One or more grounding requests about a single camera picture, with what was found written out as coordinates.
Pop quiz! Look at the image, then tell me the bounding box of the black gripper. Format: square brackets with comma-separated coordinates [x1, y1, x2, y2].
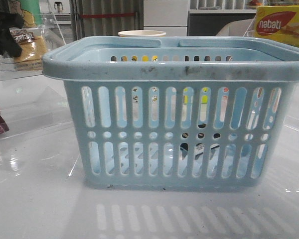
[0, 12, 24, 57]

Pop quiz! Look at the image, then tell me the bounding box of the packaged bread slice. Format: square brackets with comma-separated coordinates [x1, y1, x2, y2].
[0, 28, 48, 72]

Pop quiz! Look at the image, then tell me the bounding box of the light blue plastic basket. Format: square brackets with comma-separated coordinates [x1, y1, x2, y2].
[42, 36, 299, 190]

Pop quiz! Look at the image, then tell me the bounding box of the green cartoon snack canister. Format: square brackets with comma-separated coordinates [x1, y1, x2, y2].
[8, 0, 42, 28]

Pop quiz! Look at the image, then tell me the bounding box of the clear acrylic display shelf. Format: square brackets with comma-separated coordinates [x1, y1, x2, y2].
[0, 12, 65, 138]

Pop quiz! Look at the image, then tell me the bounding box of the white cabinet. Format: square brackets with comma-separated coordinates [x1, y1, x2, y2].
[143, 0, 190, 36]

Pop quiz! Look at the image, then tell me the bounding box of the grey upholstered chair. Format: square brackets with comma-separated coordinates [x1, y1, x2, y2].
[216, 18, 254, 36]

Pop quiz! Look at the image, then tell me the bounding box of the yellow nabati wafer box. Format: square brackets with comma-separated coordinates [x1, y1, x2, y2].
[253, 5, 299, 48]

